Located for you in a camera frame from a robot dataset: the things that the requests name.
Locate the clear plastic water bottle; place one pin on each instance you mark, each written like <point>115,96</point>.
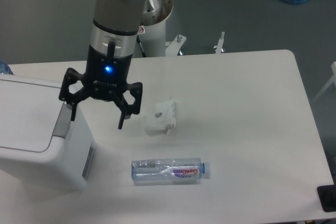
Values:
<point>169,169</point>

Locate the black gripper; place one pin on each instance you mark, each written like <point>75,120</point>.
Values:
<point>107,77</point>

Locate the white push-lid trash can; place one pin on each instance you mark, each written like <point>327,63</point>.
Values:
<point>41,141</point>

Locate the blue patterned object at left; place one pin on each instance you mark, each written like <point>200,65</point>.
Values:
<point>4,68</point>

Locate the black clamp on table edge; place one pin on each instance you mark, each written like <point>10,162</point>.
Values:
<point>326,195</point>

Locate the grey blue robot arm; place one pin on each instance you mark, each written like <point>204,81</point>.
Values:
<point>114,35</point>

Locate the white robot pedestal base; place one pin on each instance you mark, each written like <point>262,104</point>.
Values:
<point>151,39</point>

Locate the white frame at right edge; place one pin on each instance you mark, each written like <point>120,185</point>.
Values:
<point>327,86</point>

